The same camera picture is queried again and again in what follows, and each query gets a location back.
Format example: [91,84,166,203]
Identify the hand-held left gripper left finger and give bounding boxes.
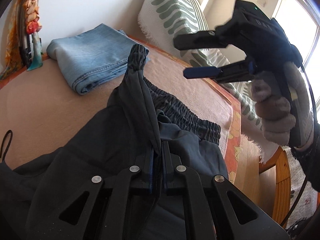
[26,152,160,240]

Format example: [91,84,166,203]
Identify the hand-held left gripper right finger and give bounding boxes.
[161,141,290,240]

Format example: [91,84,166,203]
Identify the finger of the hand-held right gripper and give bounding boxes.
[174,29,230,51]
[183,64,253,83]

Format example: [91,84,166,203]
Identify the black pants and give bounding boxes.
[0,44,229,240]

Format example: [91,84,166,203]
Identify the person's right forearm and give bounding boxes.
[291,120,320,197]

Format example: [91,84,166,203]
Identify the person's right hand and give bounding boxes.
[250,61,315,145]

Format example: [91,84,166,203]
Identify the window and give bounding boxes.
[274,0,320,120]

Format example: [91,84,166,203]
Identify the orange floral bedspread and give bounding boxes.
[0,35,242,184]

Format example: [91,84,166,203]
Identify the folded blue jeans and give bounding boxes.
[46,24,151,95]

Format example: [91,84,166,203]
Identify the pink blanket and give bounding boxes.
[0,36,234,172]

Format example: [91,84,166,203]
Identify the white patterned rug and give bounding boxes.
[285,147,320,230]

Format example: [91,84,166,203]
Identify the teal scarf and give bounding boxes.
[26,32,45,72]

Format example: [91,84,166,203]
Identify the orange knotted scarf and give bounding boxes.
[23,0,43,35]

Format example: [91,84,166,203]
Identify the yellow patterned scarf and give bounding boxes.
[0,0,27,81]

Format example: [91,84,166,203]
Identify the curved wooden furniture frame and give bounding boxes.
[259,145,292,228]

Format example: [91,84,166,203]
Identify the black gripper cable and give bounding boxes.
[280,64,316,229]

